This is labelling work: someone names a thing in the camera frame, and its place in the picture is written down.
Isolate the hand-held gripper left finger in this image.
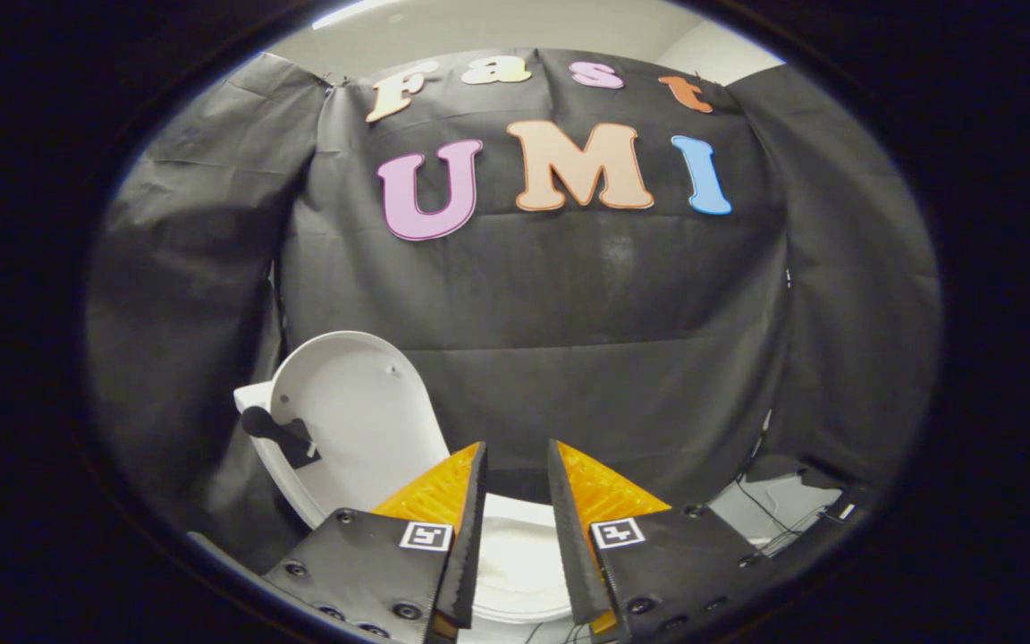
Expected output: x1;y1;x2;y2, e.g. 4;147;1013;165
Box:
261;440;489;644

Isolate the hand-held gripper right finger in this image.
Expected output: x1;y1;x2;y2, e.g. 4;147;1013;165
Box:
547;438;773;644

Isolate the white toilet bowl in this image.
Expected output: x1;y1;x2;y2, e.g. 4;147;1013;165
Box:
484;523;565;596

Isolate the white toilet seat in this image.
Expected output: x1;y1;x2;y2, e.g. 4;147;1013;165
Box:
475;494;574;624

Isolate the black backdrop cloth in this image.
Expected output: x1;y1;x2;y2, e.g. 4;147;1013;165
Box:
84;47;943;573

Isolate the dark box with white label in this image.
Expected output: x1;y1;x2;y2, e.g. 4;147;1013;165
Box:
823;496;874;530

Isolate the thin black cable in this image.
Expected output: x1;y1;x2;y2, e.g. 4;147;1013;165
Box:
734;479;838;557

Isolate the black handle on lid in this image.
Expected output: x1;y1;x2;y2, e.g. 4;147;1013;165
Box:
241;407;320;469

